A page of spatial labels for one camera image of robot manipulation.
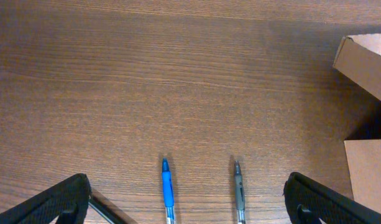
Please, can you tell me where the thin black pen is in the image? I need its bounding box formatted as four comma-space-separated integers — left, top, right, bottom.
88, 199, 117, 224

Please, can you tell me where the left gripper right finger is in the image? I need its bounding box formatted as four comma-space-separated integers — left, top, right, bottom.
283, 172, 381, 224

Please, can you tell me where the brown cardboard box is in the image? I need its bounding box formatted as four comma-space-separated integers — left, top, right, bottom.
333, 33, 381, 213

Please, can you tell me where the grey ballpoint pen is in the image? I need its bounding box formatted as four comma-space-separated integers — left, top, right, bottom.
234, 161, 246, 224

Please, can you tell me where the blue ballpoint pen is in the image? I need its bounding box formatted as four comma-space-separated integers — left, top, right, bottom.
162, 158, 176, 224

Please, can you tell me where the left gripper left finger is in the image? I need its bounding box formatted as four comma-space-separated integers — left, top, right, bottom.
0, 174, 91, 224

